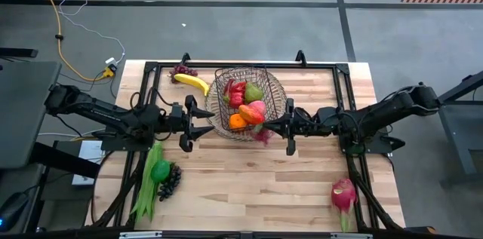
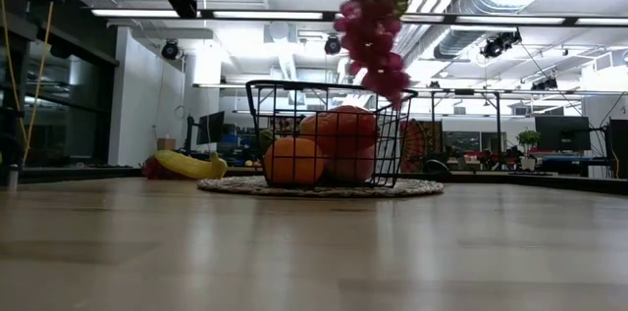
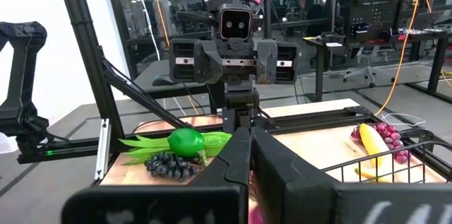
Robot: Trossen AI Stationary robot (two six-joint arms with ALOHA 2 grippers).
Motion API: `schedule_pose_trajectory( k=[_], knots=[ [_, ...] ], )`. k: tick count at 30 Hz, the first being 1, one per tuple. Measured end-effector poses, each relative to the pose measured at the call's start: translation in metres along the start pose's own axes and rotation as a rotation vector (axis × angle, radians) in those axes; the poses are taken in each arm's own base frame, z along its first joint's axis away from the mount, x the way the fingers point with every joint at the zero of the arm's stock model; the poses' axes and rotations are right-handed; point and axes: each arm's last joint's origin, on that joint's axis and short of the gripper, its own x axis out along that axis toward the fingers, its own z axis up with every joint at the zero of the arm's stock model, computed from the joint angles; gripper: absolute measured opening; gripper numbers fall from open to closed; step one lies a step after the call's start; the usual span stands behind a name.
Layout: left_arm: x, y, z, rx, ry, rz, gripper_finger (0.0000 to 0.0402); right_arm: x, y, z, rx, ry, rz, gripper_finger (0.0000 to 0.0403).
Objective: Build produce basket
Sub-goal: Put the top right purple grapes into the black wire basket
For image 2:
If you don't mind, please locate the pink grape bunch with leaf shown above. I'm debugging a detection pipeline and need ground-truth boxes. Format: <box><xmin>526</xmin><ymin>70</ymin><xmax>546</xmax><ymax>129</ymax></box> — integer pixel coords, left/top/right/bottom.
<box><xmin>333</xmin><ymin>0</ymin><xmax>412</xmax><ymax>109</ymax></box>

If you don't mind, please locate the black wire basket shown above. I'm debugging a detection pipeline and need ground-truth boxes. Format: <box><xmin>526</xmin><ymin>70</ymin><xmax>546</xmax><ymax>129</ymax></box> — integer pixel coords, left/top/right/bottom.
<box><xmin>243</xmin><ymin>78</ymin><xmax>419</xmax><ymax>189</ymax></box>

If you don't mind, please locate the red round fruit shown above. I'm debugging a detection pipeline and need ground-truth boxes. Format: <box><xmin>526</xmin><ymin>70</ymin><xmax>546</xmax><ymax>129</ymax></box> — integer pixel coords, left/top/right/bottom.
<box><xmin>298</xmin><ymin>103</ymin><xmax>380</xmax><ymax>158</ymax></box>

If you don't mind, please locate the yellow banana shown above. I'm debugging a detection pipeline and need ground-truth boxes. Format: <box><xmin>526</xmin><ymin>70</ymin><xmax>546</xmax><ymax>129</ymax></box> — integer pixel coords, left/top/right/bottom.
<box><xmin>154</xmin><ymin>148</ymin><xmax>230</xmax><ymax>181</ymax></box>

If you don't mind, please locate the dark red grape bunch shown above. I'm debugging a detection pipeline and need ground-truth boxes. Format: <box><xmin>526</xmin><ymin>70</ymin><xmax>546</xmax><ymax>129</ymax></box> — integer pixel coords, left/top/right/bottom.
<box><xmin>141</xmin><ymin>156</ymin><xmax>171</xmax><ymax>180</ymax></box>

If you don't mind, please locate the pink peach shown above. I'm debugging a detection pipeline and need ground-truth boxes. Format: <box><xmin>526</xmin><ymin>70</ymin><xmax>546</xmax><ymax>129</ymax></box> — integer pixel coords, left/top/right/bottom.
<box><xmin>326</xmin><ymin>146</ymin><xmax>377</xmax><ymax>184</ymax></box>

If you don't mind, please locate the orange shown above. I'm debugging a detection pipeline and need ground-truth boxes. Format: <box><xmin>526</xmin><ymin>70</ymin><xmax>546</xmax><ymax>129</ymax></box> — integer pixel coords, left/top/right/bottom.
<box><xmin>263</xmin><ymin>136</ymin><xmax>326</xmax><ymax>186</ymax></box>

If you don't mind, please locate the black monitor on arm stand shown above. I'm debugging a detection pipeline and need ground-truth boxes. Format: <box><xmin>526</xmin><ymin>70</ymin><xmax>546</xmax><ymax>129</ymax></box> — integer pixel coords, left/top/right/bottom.
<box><xmin>184</xmin><ymin>110</ymin><xmax>227</xmax><ymax>155</ymax></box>

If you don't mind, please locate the black ceiling spotlight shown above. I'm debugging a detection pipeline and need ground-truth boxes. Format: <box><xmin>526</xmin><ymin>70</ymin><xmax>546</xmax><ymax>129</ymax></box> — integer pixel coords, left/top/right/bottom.
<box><xmin>323</xmin><ymin>33</ymin><xmax>342</xmax><ymax>56</ymax></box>
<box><xmin>160</xmin><ymin>38</ymin><xmax>181</xmax><ymax>61</ymax></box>

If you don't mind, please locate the orange patterned round decoration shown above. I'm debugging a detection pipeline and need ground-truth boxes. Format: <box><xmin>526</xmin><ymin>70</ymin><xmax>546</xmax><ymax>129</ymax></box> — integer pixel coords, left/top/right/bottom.
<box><xmin>399</xmin><ymin>118</ymin><xmax>428</xmax><ymax>175</ymax></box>

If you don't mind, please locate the small potted green plant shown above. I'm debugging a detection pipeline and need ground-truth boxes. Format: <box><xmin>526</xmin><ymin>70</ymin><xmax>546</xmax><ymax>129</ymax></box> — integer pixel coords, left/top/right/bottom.
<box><xmin>517</xmin><ymin>129</ymin><xmax>542</xmax><ymax>172</ymax></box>

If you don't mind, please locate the black computer monitor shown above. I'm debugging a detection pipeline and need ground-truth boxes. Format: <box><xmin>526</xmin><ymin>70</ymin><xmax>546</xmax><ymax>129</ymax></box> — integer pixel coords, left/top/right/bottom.
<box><xmin>607</xmin><ymin>118</ymin><xmax>628</xmax><ymax>180</ymax></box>
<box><xmin>534</xmin><ymin>115</ymin><xmax>592</xmax><ymax>153</ymax></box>

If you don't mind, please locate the round woven placemat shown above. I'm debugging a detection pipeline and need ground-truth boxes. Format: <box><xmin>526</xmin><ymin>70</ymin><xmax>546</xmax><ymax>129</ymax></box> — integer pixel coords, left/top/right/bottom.
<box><xmin>196</xmin><ymin>176</ymin><xmax>445</xmax><ymax>199</ymax></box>

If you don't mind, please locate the small white cylinder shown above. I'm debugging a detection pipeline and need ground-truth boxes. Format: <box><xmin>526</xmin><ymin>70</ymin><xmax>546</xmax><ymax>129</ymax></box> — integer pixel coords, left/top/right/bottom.
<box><xmin>6</xmin><ymin>163</ymin><xmax>20</xmax><ymax>192</ymax></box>

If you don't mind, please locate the long ceiling light rail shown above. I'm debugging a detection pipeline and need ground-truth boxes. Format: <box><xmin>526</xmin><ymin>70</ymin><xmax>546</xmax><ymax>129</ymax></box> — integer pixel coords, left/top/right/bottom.
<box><xmin>90</xmin><ymin>6</ymin><xmax>628</xmax><ymax>27</ymax></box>

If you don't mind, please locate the black ceiling camera cluster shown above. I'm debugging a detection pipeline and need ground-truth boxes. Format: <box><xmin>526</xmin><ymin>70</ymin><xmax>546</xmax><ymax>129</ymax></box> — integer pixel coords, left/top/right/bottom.
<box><xmin>479</xmin><ymin>29</ymin><xmax>523</xmax><ymax>60</ymax></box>
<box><xmin>530</xmin><ymin>77</ymin><xmax>559</xmax><ymax>91</ymax></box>

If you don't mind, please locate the black tall rack frame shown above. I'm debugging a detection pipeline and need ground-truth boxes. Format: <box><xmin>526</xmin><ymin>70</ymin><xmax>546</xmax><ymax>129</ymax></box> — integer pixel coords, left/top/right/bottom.
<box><xmin>429</xmin><ymin>87</ymin><xmax>502</xmax><ymax>155</ymax></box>

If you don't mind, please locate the yellow cable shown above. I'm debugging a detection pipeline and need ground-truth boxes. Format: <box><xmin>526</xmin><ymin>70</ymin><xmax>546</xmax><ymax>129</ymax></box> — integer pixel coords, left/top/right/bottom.
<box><xmin>0</xmin><ymin>0</ymin><xmax>55</xmax><ymax>165</ymax></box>

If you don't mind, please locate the black aluminium table frame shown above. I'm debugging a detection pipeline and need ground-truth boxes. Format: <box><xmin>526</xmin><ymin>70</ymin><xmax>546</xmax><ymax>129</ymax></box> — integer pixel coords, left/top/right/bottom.
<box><xmin>0</xmin><ymin>166</ymin><xmax>628</xmax><ymax>197</ymax></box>

